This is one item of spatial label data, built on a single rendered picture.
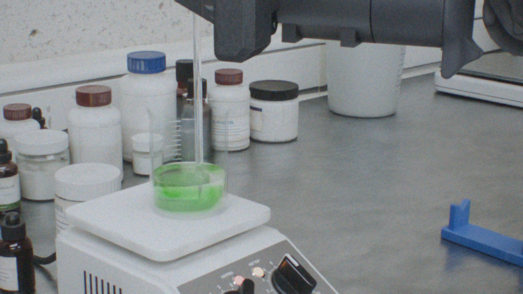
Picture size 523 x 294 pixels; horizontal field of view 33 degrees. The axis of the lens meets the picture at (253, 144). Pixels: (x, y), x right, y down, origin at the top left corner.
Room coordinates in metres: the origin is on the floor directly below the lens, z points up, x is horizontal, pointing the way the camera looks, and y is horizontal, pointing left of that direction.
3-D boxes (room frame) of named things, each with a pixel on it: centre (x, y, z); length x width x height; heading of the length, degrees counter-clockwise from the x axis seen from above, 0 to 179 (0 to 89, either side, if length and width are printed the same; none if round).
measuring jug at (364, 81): (1.30, -0.17, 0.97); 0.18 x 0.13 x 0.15; 168
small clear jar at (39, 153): (0.90, 0.23, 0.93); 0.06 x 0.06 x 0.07
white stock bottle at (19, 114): (0.95, 0.27, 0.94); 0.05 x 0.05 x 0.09
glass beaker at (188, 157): (0.64, 0.05, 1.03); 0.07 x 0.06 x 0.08; 130
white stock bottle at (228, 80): (1.09, 0.03, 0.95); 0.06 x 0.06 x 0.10
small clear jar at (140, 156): (0.98, 0.12, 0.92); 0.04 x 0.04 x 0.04
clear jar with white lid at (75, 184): (0.74, 0.15, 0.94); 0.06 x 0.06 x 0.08
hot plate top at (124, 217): (0.63, 0.07, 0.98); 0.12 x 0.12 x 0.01; 48
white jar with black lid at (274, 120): (1.14, -0.03, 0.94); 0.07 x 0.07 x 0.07
